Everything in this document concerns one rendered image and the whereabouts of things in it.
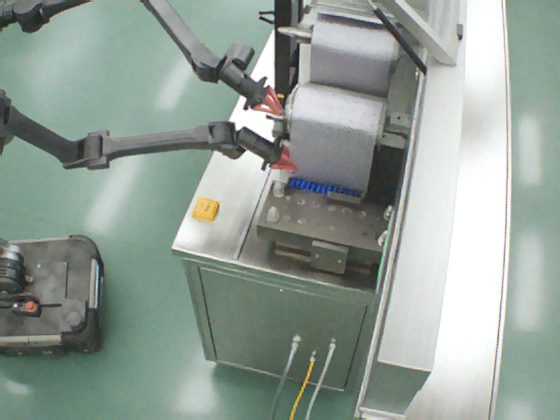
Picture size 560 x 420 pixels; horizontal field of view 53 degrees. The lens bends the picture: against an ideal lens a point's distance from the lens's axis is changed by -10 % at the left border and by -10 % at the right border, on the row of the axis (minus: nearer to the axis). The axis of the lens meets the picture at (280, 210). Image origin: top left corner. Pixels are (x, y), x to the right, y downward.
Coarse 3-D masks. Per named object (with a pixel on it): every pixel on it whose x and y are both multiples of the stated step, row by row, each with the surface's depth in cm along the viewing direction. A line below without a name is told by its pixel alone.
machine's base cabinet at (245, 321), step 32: (192, 288) 202; (224, 288) 197; (256, 288) 191; (288, 288) 186; (224, 320) 215; (256, 320) 208; (288, 320) 202; (320, 320) 197; (352, 320) 191; (224, 352) 237; (256, 352) 229; (288, 352) 222; (320, 352) 215; (352, 352) 209; (352, 384) 230
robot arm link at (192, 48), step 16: (144, 0) 175; (160, 0) 173; (160, 16) 171; (176, 16) 171; (176, 32) 168; (192, 32) 168; (192, 48) 165; (208, 48) 165; (192, 64) 167; (208, 80) 168
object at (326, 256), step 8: (312, 248) 174; (320, 248) 172; (328, 248) 172; (336, 248) 172; (344, 248) 172; (312, 256) 176; (320, 256) 175; (328, 256) 174; (336, 256) 173; (344, 256) 172; (312, 264) 180; (320, 264) 179; (328, 264) 177; (336, 264) 176; (344, 264) 175; (336, 272) 180
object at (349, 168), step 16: (304, 144) 174; (320, 144) 172; (304, 160) 179; (320, 160) 177; (336, 160) 176; (352, 160) 174; (368, 160) 172; (304, 176) 184; (320, 176) 183; (336, 176) 181; (352, 176) 179; (368, 176) 177
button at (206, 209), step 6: (198, 198) 195; (204, 198) 195; (198, 204) 193; (204, 204) 193; (210, 204) 193; (216, 204) 193; (198, 210) 192; (204, 210) 192; (210, 210) 192; (216, 210) 193; (192, 216) 192; (198, 216) 191; (204, 216) 191; (210, 216) 190
